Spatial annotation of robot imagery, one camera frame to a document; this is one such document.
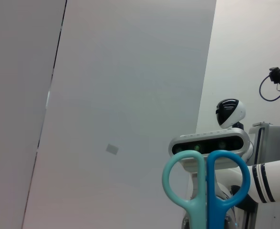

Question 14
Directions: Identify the white black robot head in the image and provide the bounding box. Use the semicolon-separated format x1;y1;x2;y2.
215;98;247;129

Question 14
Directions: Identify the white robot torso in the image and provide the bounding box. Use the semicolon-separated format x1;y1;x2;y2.
182;133;259;229

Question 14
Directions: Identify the black camera blue cable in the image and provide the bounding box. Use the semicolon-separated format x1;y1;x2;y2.
259;63;280;103

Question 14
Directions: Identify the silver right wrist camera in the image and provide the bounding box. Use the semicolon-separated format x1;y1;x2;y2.
168;127;250;172

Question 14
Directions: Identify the small grey wall plate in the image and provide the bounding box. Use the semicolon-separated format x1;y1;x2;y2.
105;143;120;156

